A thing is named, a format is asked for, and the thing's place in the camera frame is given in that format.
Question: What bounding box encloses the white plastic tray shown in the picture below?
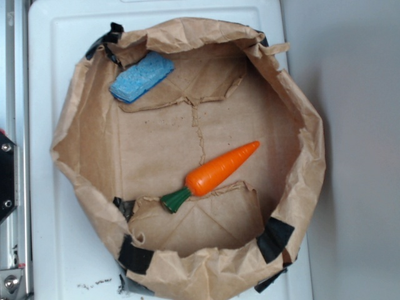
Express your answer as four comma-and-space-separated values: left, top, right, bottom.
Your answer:
27, 0, 316, 300

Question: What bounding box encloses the brown paper bag tray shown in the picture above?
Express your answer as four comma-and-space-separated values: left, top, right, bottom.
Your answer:
51, 17, 326, 299

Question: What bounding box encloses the orange plastic toy carrot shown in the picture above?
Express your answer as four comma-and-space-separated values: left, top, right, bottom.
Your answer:
160, 141, 260, 213

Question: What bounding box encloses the black metal bracket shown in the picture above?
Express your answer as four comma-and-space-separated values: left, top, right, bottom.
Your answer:
0, 129, 18, 224

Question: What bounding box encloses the silver aluminium frame rail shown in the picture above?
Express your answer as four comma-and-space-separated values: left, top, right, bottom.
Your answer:
1, 1, 34, 299

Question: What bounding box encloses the blue sponge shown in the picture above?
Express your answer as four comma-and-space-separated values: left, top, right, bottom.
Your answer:
109, 51, 174, 104

